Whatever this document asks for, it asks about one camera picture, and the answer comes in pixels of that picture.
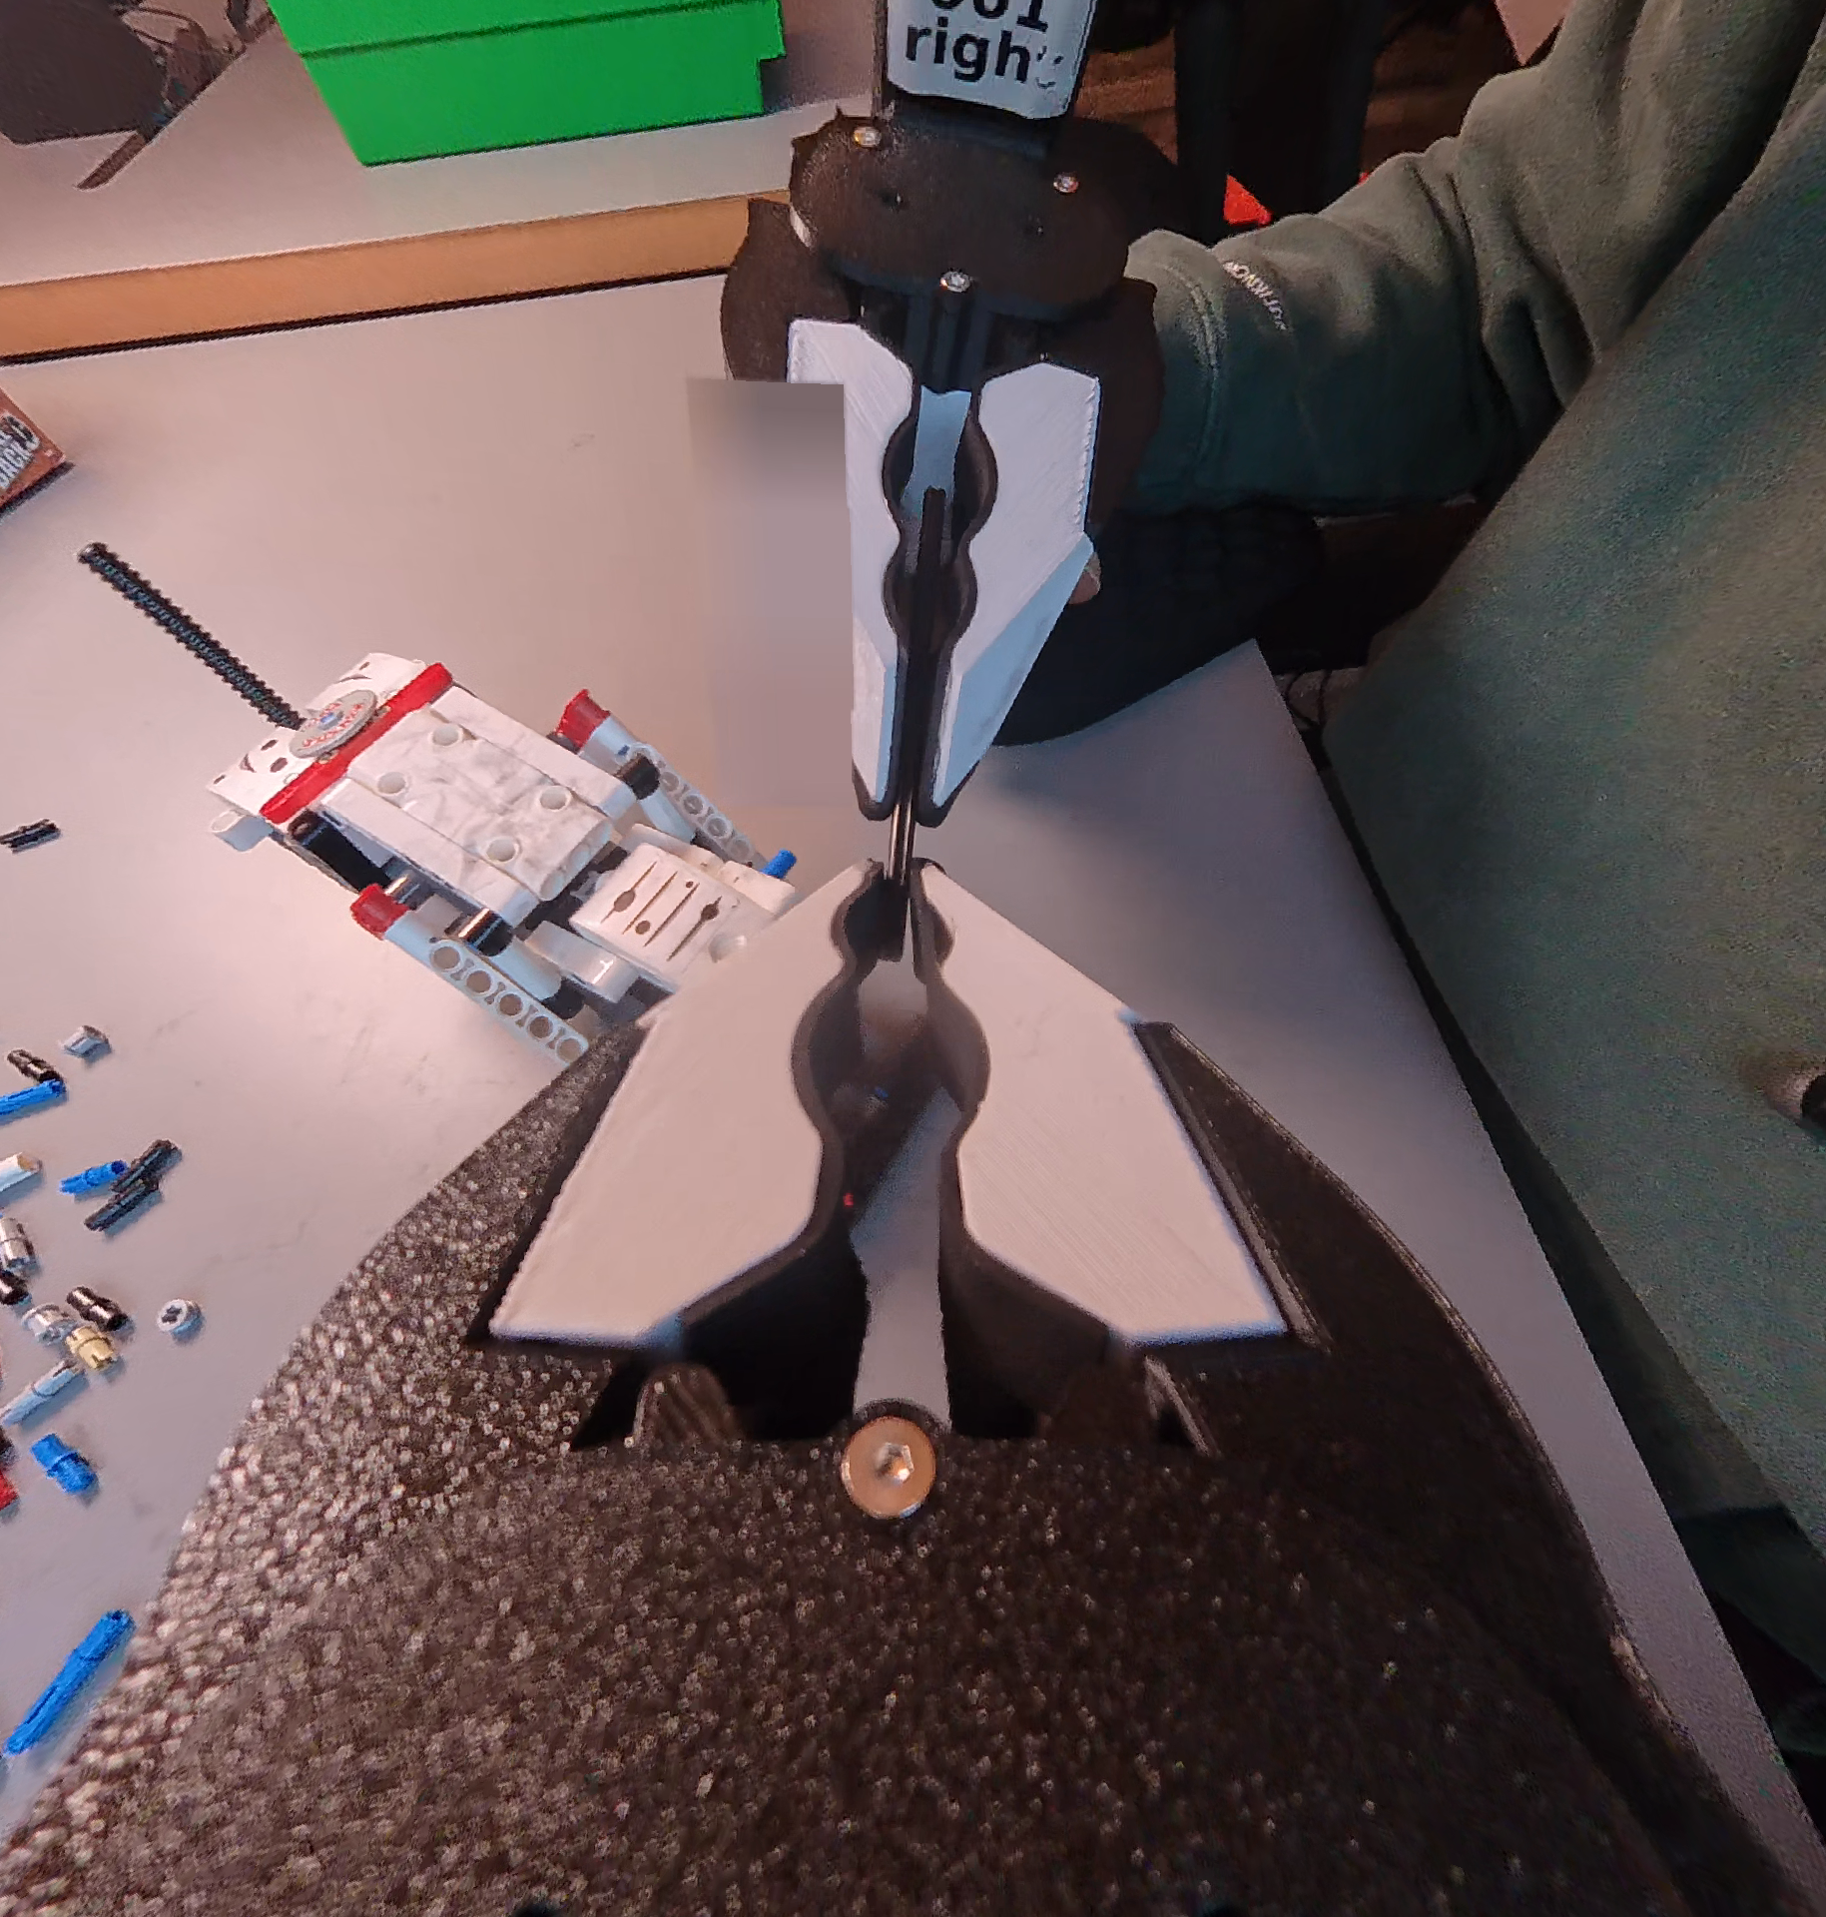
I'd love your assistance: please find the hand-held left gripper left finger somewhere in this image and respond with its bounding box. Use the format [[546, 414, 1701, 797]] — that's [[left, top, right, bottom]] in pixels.
[[495, 869, 885, 1357]]

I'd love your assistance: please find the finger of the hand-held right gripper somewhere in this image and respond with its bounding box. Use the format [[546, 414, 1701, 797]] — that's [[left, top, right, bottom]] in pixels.
[[920, 359, 1112, 824], [787, 315, 924, 818]]

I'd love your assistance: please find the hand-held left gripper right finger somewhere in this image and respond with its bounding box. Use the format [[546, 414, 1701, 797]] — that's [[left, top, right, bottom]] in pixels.
[[920, 869, 1290, 1357]]

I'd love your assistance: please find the toy brick vehicle model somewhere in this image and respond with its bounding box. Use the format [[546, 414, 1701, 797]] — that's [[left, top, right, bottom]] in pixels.
[[210, 655, 811, 1056]]

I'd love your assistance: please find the person's right forearm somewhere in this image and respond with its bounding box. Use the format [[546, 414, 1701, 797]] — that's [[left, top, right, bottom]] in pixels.
[[1123, 0, 1753, 518]]

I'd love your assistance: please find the grey desk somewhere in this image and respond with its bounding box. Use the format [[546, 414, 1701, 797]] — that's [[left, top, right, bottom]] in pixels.
[[0, 284, 1768, 1917]]

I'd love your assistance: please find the green plastic storage bin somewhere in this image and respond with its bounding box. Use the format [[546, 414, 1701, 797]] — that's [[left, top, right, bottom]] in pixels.
[[270, 0, 790, 169]]

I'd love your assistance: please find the person's green sweater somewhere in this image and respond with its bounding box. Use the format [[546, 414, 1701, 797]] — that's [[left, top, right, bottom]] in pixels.
[[1317, 0, 1826, 1694]]

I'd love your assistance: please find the pile of small brick parts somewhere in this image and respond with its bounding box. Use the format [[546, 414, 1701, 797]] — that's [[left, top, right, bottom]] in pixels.
[[0, 1018, 212, 1775]]

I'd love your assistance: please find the wooden edged grey table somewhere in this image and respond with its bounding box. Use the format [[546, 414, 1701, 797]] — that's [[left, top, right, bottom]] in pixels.
[[0, 0, 855, 368]]

